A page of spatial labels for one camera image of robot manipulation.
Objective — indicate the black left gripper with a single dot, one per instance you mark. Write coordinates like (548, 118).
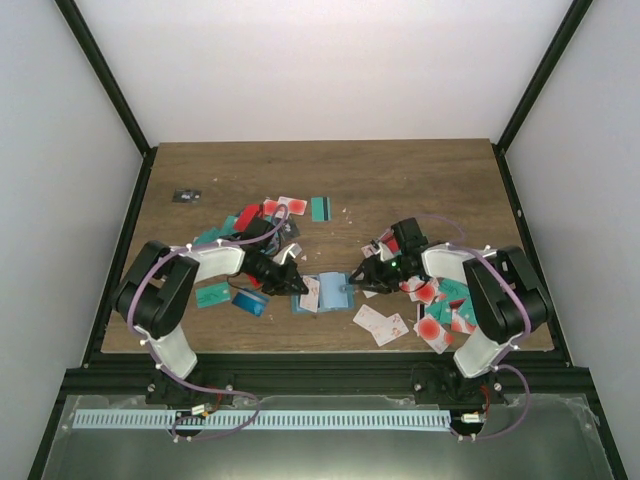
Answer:
(284, 285)

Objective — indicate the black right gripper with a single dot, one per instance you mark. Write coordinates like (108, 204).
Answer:
(373, 277)

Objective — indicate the white flower VIP card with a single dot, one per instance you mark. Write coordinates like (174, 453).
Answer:
(310, 301)

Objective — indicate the light blue card holder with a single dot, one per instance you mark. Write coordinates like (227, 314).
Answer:
(336, 294)

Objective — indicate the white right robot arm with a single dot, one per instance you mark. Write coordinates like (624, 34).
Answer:
(507, 296)

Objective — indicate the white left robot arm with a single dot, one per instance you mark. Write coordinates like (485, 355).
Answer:
(153, 294)

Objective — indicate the blue card left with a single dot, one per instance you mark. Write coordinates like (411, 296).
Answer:
(250, 302)

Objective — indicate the teal card with black stripe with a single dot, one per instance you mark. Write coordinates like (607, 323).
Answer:
(321, 209)

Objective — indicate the white card red circles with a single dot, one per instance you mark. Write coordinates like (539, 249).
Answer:
(284, 207)

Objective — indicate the white card large red circle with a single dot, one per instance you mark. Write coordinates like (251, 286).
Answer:
(433, 333)

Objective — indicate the small black card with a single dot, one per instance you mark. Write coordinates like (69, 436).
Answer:
(185, 196)

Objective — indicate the light blue slotted cable duct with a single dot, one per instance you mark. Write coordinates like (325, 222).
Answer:
(281, 420)

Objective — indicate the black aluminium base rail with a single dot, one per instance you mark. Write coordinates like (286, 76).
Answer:
(428, 375)

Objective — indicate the black frame post right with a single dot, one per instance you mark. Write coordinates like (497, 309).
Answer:
(560, 41)

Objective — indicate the black frame post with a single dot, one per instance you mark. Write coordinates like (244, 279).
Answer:
(560, 41)
(78, 26)

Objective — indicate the black frame post left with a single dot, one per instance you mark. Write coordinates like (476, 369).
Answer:
(78, 26)

